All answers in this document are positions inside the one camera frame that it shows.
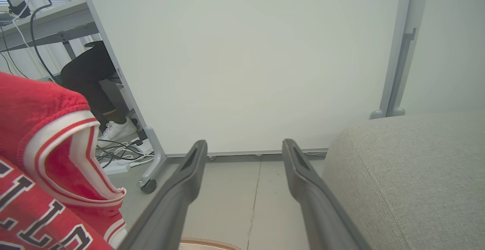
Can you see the white partition panel grey frame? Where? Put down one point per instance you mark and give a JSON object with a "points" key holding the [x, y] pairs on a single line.
{"points": [[246, 60], [447, 41]]}

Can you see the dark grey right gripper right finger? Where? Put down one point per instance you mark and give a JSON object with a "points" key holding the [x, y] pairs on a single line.
{"points": [[322, 212]]}

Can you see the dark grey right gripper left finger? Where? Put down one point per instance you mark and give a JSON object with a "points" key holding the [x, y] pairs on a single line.
{"points": [[170, 204]]}

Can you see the white flat power adapter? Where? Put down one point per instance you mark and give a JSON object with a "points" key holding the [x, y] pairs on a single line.
{"points": [[115, 167]]}

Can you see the grey office desk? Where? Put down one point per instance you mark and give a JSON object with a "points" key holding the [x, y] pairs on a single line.
{"points": [[49, 24]]}

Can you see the grey fabric sofa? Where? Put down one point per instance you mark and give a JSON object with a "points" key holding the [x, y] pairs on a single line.
{"points": [[413, 182]]}

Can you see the white perforated basket brown rim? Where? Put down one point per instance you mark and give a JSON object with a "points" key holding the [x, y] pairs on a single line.
{"points": [[208, 245]]}

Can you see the person's leg black trousers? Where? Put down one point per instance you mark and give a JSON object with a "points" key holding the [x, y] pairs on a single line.
{"points": [[89, 79]]}

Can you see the black device on desk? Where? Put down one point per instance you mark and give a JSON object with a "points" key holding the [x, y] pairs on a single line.
{"points": [[19, 9]]}

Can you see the black plug adapter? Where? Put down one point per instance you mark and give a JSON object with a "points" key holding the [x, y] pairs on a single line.
{"points": [[141, 134]]}

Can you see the grey partition foot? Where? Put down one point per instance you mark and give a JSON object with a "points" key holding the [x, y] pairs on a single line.
{"points": [[156, 155]]}

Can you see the black caster wheel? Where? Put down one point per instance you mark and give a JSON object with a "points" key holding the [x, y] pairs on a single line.
{"points": [[149, 186]]}

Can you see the red white-trimmed sports jersey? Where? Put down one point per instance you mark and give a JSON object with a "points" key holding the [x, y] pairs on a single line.
{"points": [[41, 128]]}

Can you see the white sneaker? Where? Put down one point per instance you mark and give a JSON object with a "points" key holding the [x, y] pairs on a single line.
{"points": [[117, 130]]}

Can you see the white power strip black adapter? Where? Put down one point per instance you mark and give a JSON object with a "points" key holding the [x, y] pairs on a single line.
{"points": [[143, 147]]}

